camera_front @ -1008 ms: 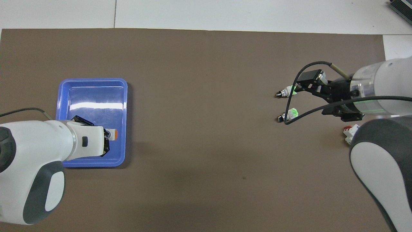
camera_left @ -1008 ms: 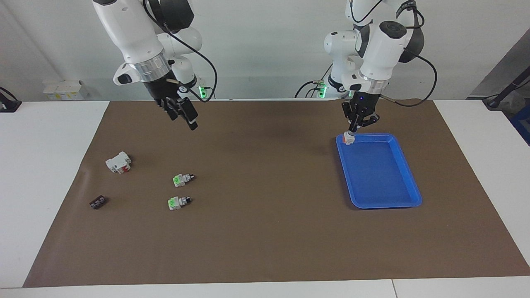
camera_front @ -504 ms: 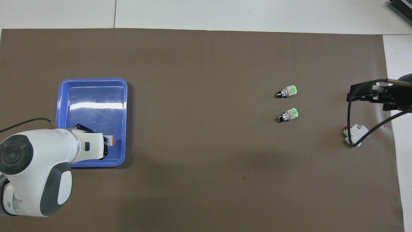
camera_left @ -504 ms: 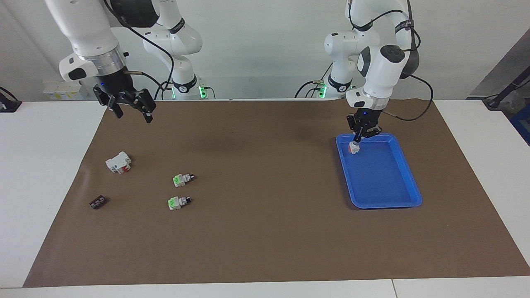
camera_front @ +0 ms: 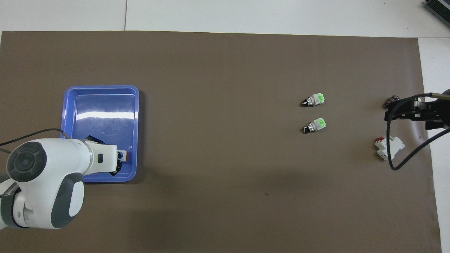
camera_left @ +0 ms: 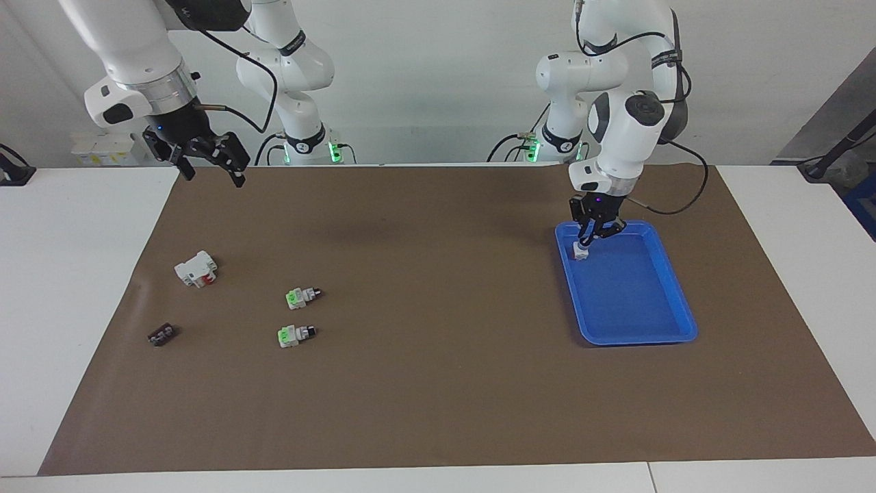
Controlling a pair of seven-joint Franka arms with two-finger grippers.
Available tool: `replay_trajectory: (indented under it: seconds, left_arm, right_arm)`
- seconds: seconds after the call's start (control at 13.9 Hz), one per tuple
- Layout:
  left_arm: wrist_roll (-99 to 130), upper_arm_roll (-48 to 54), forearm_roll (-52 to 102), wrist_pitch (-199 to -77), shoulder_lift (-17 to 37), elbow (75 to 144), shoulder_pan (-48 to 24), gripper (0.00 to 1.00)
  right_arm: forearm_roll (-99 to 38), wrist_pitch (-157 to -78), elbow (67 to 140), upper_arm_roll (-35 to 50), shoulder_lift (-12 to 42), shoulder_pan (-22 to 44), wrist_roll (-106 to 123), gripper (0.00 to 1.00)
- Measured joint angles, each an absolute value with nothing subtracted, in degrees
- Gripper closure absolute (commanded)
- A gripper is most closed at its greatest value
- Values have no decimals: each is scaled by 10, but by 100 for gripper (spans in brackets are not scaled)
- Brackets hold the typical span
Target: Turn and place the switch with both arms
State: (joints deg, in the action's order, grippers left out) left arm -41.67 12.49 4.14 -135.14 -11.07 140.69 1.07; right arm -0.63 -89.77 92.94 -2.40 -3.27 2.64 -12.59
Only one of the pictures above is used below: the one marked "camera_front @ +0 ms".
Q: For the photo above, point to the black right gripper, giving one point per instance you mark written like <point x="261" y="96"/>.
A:
<point x="436" y="111"/>

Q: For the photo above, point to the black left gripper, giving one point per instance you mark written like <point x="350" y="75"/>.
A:
<point x="115" y="169"/>

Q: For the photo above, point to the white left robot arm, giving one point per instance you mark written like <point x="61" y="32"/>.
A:
<point x="45" y="175"/>

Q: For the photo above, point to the small black terminal block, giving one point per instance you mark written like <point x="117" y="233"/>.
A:
<point x="393" y="99"/>

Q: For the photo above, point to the white red circuit breaker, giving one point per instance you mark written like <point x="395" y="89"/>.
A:
<point x="395" y="144"/>

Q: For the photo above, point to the blue plastic tray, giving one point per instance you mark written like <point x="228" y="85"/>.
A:
<point x="105" y="116"/>

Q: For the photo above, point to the grey ribbed metal device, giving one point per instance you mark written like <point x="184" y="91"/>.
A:
<point x="439" y="8"/>

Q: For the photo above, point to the brown table mat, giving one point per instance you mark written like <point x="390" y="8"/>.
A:
<point x="225" y="158"/>

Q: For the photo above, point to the green selector switch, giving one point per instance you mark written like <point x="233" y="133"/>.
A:
<point x="315" y="99"/>
<point x="316" y="124"/>

